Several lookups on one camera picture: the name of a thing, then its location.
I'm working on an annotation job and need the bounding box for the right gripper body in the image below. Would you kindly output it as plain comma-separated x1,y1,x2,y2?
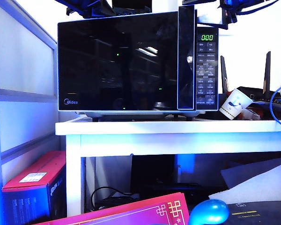
219,0,237,24

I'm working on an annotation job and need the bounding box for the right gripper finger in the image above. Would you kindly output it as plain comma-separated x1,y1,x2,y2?
198,10,228,30
182,0,222,5

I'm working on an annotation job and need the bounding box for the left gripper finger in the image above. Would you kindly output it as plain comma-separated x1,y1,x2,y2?
93,0,116,17

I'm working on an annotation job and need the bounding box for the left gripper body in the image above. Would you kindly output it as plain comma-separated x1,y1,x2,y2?
66,2,96,19

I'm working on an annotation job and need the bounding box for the black glass microwave door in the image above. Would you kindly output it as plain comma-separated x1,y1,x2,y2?
57,4,198,111

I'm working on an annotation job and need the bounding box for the black silver microwave oven body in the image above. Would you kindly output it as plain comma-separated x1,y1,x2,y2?
57,10,220,121

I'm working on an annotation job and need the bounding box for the framed blue flower picture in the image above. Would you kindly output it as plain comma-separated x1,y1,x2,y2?
112,0,153,16

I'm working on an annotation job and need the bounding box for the black router antenna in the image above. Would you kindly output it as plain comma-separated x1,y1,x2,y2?
220,55,229,94
263,51,272,94

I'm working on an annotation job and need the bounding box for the black router body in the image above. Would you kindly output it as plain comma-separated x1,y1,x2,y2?
219,86,281,120

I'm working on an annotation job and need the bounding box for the white blue paper cup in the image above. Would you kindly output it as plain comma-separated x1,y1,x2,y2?
219,88,254,120

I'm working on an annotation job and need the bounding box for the small white red box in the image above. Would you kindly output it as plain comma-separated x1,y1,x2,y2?
240,108,260,120

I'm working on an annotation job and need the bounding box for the white table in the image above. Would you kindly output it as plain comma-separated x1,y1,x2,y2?
55,117,281,218

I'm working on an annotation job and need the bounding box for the grey board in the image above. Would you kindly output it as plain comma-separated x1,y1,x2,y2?
221,157,281,189

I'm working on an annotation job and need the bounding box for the red black cardboard box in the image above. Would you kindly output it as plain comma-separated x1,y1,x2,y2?
1,150,67,225

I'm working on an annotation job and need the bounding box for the white foam sheet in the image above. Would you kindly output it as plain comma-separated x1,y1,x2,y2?
208,174,281,204

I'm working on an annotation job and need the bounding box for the glossy blue computer mouse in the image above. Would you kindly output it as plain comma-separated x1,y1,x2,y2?
189,198,230,225

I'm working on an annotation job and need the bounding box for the black book gold print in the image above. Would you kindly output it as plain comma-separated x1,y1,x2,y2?
227,200,281,225

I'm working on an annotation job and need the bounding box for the pink gift box gold pattern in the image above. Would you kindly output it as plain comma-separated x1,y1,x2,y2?
34,192,190,225

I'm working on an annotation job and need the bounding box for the blue ethernet cable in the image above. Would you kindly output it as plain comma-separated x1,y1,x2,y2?
269,82,281,129

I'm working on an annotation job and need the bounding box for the black power cable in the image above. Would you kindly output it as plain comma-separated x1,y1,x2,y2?
90,186,134,211

